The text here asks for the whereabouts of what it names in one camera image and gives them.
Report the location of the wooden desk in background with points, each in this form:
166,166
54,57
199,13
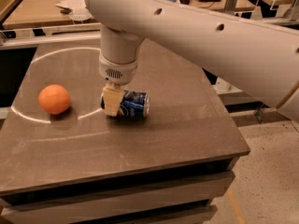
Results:
40,13

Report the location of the blue pepsi can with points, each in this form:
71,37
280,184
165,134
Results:
134,104

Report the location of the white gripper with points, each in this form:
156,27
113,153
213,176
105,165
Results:
120,72

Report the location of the grey cabinet drawer unit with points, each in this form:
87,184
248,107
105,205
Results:
174,196

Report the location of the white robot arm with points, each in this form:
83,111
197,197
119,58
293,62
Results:
259,58

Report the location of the orange fruit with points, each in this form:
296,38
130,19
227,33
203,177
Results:
54,99

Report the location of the white papers on desk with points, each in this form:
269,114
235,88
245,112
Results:
71,4

